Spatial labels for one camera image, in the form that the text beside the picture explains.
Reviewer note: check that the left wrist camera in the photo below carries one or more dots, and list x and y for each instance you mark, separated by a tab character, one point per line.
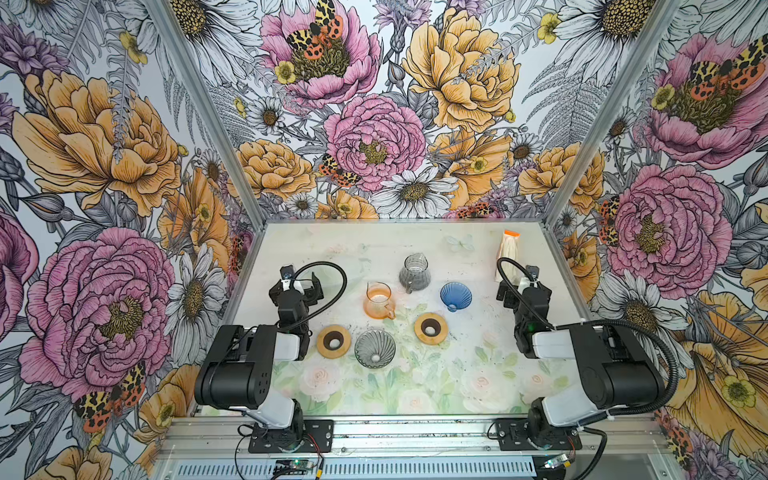
287	272

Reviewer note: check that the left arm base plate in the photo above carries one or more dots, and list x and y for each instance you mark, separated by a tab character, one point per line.
314	436

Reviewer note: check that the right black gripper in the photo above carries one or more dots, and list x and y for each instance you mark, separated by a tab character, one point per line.
525	293

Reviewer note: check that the grey glass pitcher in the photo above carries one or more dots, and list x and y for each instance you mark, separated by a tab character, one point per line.
415	275

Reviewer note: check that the orange glass carafe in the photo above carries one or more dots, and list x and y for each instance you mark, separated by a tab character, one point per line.
379	303

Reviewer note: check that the clear grey glass dripper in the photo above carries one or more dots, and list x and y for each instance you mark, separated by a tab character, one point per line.
375	349

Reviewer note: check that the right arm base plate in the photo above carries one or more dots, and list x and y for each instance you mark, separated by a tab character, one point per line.
516	434

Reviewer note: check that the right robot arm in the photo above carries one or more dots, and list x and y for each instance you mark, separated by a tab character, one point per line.
615	376

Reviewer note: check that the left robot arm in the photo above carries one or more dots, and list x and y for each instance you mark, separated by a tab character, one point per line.
237	371

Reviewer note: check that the aluminium frame rail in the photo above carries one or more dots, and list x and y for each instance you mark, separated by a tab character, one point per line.
415	447

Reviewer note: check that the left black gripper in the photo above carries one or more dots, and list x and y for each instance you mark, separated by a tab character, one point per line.
295	289

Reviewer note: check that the blue glass dripper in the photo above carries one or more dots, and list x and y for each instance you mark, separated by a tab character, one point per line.
455	296

